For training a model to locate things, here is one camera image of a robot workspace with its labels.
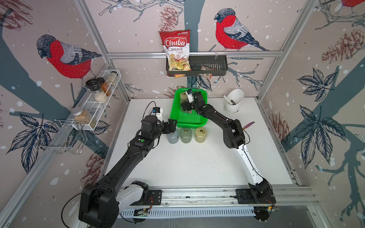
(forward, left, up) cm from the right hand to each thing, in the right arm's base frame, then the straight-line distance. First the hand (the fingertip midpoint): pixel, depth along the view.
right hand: (185, 101), depth 107 cm
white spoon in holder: (+1, -34, 0) cm, 34 cm away
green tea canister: (-29, -2, -2) cm, 29 cm away
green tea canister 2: (+2, +1, +1) cm, 2 cm away
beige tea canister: (-28, -12, -3) cm, 30 cm away
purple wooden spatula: (-14, -48, -10) cm, 51 cm away
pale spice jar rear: (-6, +44, +26) cm, 52 cm away
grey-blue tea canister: (-30, +6, -3) cm, 31 cm away
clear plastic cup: (-30, +12, +25) cm, 41 cm away
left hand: (-27, +5, +14) cm, 31 cm away
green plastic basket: (-11, -1, -9) cm, 15 cm away
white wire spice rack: (-43, +52, +19) cm, 71 cm away
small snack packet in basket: (+7, -14, +25) cm, 30 cm away
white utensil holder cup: (+3, -39, +3) cm, 40 cm away
